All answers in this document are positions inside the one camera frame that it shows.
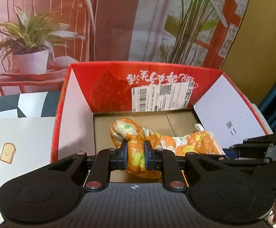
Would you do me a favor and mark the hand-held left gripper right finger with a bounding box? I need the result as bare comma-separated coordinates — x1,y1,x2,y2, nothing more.
144,140,226,193

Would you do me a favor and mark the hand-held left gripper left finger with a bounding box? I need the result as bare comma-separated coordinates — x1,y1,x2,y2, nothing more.
48,140,129,193

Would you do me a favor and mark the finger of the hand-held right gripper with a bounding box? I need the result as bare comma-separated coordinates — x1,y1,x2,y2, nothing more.
218,157,271,165
225,135,275,159

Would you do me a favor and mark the orange floral cloth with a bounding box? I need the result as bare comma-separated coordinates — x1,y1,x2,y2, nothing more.
110,118,225,179

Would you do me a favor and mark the red cardboard box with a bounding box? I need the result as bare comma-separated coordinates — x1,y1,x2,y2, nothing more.
50,61,274,183

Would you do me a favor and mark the white toast print blanket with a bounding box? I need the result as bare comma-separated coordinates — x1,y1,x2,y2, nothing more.
0,117,58,228

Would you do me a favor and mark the black and white geometric cloth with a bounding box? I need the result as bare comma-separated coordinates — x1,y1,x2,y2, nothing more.
0,91,63,120

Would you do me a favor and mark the wall poster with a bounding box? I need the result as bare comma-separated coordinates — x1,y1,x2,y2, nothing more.
0,0,255,100

